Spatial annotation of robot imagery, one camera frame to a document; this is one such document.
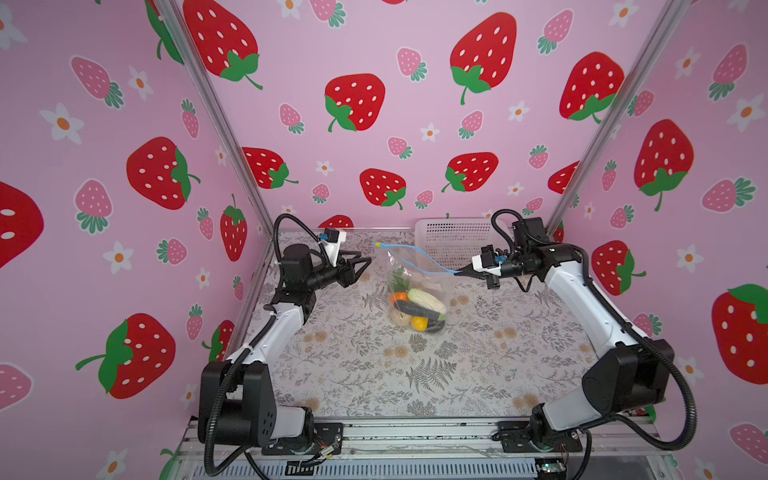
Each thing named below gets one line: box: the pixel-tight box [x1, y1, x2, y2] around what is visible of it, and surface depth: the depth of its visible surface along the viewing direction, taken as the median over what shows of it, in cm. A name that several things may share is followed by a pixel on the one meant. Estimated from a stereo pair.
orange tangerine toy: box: [390, 292, 409, 304], surface depth 91 cm
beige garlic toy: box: [389, 306, 412, 327], surface depth 90 cm
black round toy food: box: [426, 318, 446, 333], surface depth 89 cm
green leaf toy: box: [391, 268, 411, 293], surface depth 90 cm
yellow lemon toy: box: [411, 316, 429, 332], surface depth 90 cm
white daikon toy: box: [408, 288, 447, 314], surface depth 90 cm
